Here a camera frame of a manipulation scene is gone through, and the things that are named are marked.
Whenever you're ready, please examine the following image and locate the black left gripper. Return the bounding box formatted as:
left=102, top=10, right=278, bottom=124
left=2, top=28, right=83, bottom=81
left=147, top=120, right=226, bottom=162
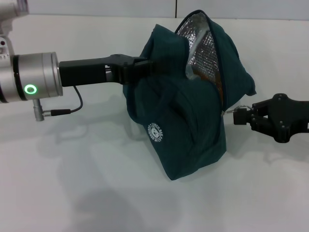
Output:
left=58, top=53, right=155, bottom=87

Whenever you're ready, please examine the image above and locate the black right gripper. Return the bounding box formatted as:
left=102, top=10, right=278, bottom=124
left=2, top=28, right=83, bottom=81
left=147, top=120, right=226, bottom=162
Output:
left=233, top=93, right=309, bottom=144

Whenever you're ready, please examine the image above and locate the teal blue insulated bag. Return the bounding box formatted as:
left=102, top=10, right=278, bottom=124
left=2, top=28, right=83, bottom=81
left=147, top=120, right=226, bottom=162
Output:
left=122, top=9, right=256, bottom=181

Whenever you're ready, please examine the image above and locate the grey left gripper cable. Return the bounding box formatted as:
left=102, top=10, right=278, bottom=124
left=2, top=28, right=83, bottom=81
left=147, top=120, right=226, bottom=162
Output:
left=52, top=86, right=83, bottom=114

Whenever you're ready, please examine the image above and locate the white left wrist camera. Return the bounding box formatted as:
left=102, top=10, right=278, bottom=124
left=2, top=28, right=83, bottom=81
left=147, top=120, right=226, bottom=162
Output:
left=0, top=0, right=30, bottom=16

